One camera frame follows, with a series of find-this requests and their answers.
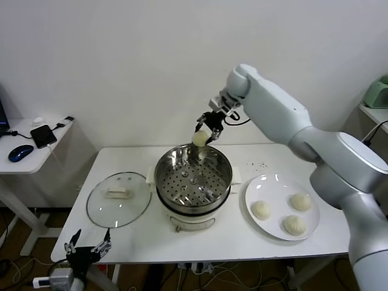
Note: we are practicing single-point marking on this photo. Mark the white side desk with mouse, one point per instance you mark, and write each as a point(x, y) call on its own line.
point(24, 166)

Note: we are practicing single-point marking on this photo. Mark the black usb adapter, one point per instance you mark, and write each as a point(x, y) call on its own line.
point(61, 124)

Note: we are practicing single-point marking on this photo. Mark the cream electric cooker pot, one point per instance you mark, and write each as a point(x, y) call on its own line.
point(191, 222)

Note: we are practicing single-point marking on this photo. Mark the blue computer mouse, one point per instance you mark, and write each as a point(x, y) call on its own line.
point(20, 153)

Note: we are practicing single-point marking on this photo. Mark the black smartphone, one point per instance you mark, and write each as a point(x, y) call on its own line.
point(44, 137)

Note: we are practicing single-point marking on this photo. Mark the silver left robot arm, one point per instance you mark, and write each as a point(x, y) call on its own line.
point(77, 285)

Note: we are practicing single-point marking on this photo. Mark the stainless steel steamer basket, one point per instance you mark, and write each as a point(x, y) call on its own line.
point(169, 169)

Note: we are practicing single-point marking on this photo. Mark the white power strip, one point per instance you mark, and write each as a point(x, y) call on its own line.
point(197, 267)

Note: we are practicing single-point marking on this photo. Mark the round glass pot lid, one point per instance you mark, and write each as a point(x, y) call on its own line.
point(103, 209)

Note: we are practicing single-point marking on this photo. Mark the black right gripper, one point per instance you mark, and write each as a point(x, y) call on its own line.
point(213, 119)

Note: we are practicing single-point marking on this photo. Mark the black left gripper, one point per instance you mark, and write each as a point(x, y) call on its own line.
point(82, 256)

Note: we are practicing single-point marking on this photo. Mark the white wrist plug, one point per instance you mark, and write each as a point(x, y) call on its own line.
point(42, 282)
point(229, 112)

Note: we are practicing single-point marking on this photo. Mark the white right wrist plug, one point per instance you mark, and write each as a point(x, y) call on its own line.
point(229, 112)

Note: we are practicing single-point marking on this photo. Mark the white left wrist plug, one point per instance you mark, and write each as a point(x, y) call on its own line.
point(42, 282)

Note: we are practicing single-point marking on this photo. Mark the small white round case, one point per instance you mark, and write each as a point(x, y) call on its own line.
point(38, 122)

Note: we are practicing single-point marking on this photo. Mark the white steamed baozi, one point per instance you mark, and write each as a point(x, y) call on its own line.
point(300, 202)
point(261, 209)
point(294, 225)
point(201, 139)

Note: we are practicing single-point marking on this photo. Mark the dark laptop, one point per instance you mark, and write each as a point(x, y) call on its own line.
point(3, 115)

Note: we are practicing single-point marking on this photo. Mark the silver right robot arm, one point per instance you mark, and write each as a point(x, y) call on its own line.
point(272, 103)

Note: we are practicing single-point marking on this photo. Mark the round white plate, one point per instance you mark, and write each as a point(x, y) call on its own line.
point(272, 188)

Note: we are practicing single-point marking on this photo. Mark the pale green appliance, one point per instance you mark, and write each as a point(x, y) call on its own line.
point(377, 94)

